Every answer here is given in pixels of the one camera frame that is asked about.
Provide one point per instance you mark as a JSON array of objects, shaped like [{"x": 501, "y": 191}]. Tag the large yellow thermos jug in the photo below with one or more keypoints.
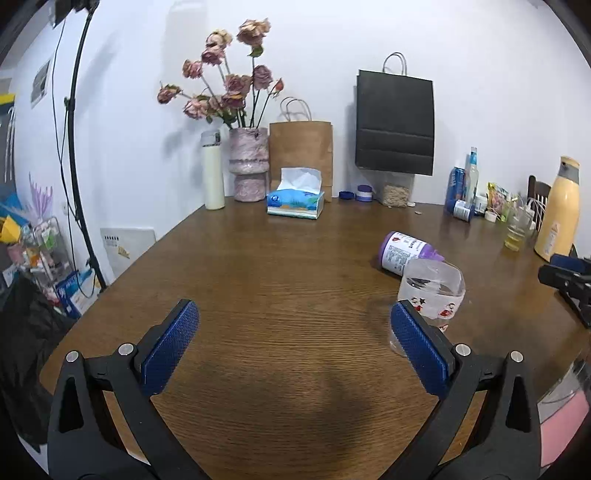
[{"x": 561, "y": 215}]

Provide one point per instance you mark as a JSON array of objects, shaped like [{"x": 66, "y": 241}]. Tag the white board on floor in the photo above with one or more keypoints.
[{"x": 123, "y": 246}]

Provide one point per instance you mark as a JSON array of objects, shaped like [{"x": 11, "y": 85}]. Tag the grey refrigerator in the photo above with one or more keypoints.
[{"x": 7, "y": 132}]

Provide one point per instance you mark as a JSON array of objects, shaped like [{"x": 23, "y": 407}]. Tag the blue white box on floor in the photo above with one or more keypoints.
[{"x": 78, "y": 292}]

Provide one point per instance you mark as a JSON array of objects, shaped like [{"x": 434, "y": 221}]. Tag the black studio light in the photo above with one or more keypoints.
[{"x": 59, "y": 9}]

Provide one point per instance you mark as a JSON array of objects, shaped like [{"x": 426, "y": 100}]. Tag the clear jar with grains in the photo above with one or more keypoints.
[{"x": 397, "y": 189}]

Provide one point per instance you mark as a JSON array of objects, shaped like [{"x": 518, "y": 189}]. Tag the brown paper bag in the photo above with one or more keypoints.
[{"x": 301, "y": 141}]

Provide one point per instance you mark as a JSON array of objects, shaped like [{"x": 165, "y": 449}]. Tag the small purple white jar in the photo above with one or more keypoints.
[{"x": 364, "y": 193}]

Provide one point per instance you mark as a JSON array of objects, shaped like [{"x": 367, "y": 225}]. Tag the clear glass bottle blue cap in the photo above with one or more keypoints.
[{"x": 472, "y": 177}]

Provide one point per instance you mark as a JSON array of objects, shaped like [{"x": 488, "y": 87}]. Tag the pink pillow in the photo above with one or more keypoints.
[{"x": 560, "y": 428}]

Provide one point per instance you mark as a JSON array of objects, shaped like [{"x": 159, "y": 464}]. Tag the pink textured vase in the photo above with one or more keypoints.
[{"x": 249, "y": 161}]

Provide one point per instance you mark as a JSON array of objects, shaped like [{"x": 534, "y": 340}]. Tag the purple supplement bottle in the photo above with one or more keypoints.
[{"x": 398, "y": 249}]

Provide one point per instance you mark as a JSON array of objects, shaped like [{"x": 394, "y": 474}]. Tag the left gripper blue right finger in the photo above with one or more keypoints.
[{"x": 505, "y": 442}]

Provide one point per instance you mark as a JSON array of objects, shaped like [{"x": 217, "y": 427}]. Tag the wire rack with clutter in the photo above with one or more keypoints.
[{"x": 34, "y": 240}]

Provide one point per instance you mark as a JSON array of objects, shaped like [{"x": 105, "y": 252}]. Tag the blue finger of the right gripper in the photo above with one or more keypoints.
[
  {"x": 565, "y": 280},
  {"x": 570, "y": 263}
]

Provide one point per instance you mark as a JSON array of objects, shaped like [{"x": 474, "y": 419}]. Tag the black paper bag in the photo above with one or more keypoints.
[{"x": 395, "y": 121}]

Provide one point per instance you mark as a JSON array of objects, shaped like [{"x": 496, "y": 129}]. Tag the dried pink roses bouquet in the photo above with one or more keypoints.
[{"x": 238, "y": 100}]

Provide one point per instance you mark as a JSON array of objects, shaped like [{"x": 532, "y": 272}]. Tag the cream thermos bottle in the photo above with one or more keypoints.
[{"x": 214, "y": 197}]

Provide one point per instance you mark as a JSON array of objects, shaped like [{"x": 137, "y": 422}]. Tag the glass with yellow liquid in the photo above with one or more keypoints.
[{"x": 518, "y": 228}]

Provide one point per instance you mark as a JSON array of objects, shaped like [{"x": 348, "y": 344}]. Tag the dark wooden chair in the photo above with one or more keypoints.
[{"x": 537, "y": 198}]

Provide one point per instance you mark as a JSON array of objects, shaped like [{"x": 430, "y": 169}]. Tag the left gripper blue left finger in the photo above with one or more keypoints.
[{"x": 103, "y": 424}]

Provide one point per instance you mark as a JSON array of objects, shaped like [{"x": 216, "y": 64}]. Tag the snack packets pile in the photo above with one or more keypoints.
[{"x": 496, "y": 203}]

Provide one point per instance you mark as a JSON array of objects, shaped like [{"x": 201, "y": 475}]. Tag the lying blue white bottle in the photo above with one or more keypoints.
[{"x": 461, "y": 209}]

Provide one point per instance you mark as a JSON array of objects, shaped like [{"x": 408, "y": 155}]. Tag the blue tissue box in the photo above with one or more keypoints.
[{"x": 299, "y": 194}]

